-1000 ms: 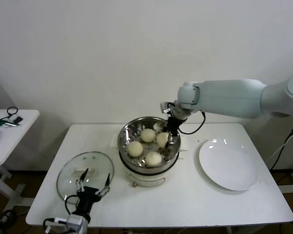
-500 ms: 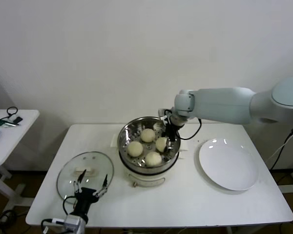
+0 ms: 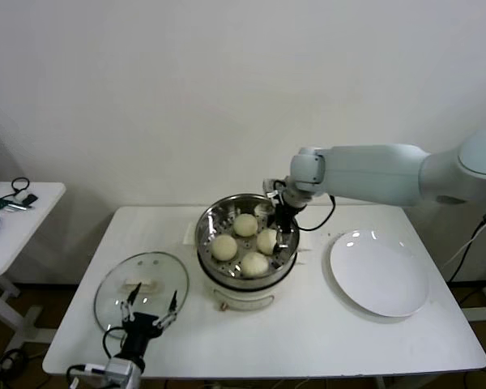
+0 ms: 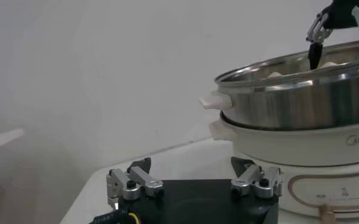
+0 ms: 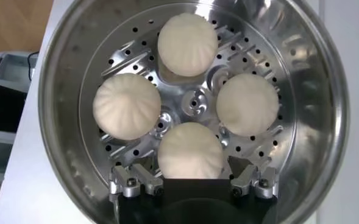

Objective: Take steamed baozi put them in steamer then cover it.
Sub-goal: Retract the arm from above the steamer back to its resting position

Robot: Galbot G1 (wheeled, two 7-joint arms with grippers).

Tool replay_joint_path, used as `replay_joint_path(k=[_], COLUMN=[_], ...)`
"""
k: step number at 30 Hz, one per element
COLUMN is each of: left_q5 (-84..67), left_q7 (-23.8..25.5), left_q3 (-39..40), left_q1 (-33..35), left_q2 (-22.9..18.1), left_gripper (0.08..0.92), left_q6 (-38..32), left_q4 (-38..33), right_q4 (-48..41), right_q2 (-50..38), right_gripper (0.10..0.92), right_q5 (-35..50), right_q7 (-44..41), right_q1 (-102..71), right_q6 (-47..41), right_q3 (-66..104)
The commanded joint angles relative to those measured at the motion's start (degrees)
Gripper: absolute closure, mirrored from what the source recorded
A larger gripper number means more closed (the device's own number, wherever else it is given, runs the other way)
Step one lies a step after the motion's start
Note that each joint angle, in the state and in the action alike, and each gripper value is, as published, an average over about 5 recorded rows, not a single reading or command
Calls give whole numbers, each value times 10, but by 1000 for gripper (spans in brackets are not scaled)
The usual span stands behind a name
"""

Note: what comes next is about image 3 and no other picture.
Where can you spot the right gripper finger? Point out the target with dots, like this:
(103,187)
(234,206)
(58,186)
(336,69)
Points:
(271,219)
(282,241)

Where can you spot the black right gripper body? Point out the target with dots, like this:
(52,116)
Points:
(285,219)

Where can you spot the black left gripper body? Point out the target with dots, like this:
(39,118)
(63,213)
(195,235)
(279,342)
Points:
(141,324)

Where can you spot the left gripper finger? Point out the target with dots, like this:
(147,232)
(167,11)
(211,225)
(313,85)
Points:
(174,304)
(134,293)

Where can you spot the white steamed baozi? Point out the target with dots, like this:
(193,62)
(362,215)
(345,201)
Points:
(265,242)
(254,264)
(245,225)
(224,247)

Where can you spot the round glass pot lid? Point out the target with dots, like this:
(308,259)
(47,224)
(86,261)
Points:
(158,267)

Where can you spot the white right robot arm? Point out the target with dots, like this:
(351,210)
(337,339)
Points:
(368,170)

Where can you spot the perforated stainless steamer basket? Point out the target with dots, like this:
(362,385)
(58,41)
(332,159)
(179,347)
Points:
(210,219)

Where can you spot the white electric cooker base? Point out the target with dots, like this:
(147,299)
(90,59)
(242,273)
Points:
(243,302)

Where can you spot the round white plate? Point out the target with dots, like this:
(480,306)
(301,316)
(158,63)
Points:
(372,275)

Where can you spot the white side table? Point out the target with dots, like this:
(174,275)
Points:
(36,219)

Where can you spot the small black device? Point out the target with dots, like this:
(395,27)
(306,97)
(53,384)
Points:
(31,199)

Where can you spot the silver pen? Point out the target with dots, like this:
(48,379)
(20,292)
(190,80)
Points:
(20,206)

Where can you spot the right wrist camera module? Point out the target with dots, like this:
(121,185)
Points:
(272,188)

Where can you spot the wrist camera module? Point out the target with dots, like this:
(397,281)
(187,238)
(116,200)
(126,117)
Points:
(272,188)
(117,370)

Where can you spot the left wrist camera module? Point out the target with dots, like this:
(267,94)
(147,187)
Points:
(117,370)

